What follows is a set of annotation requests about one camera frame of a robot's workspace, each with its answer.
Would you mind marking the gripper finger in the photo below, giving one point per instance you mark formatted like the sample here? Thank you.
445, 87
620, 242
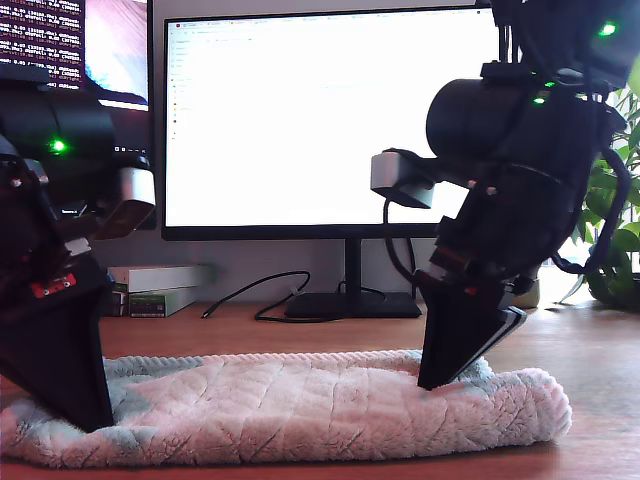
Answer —
55, 350
500, 330
450, 325

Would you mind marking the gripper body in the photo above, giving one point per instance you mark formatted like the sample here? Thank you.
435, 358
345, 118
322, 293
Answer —
510, 225

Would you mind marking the pale fluffy tea towel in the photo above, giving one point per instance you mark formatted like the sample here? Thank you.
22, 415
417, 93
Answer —
300, 410

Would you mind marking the amber glass jar grey base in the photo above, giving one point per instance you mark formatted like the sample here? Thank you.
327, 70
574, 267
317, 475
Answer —
532, 297

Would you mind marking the green-labelled grey box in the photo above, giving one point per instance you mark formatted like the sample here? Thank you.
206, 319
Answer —
150, 305

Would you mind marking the green houseplant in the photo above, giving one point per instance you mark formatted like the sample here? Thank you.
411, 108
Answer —
620, 285

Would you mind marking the long white box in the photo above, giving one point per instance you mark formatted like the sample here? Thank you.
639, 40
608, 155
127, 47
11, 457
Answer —
160, 279

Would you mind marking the dark-screen computer monitor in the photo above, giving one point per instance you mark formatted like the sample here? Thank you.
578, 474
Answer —
132, 130

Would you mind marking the white-screen computer monitor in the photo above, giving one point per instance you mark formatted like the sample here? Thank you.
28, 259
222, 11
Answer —
275, 150

